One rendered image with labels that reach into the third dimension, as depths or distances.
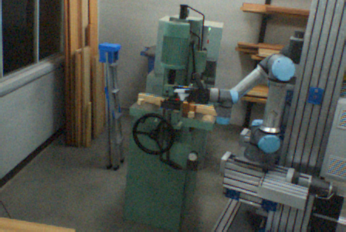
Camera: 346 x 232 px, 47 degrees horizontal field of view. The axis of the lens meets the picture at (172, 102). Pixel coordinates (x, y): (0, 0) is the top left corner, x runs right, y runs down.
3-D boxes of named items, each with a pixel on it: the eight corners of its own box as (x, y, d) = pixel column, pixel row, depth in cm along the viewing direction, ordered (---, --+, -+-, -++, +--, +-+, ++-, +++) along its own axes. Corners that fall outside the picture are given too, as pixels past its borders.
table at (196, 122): (123, 119, 274) (123, 110, 272) (138, 107, 302) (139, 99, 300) (210, 136, 261) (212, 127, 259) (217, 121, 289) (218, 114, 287)
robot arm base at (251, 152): (270, 155, 248) (273, 140, 245) (266, 164, 234) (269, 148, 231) (246, 148, 253) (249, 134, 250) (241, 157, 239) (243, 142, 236)
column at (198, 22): (158, 110, 313) (168, 16, 291) (166, 102, 334) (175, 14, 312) (187, 114, 308) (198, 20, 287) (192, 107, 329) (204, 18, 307)
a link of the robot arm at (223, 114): (227, 119, 229) (230, 100, 226) (231, 126, 218) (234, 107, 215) (213, 117, 228) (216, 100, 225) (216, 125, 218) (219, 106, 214)
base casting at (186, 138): (129, 132, 286) (130, 121, 283) (153, 110, 339) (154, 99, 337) (190, 145, 276) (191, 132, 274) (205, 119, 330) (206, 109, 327)
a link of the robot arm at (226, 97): (237, 107, 215) (239, 92, 212) (217, 106, 214) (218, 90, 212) (234, 103, 222) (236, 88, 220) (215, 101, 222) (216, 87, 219)
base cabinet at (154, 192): (122, 219, 307) (128, 132, 286) (145, 184, 361) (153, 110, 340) (178, 233, 297) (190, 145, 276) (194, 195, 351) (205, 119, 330)
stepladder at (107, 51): (102, 169, 381) (95, 45, 347) (111, 158, 405) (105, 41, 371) (118, 171, 378) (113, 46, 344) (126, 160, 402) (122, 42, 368)
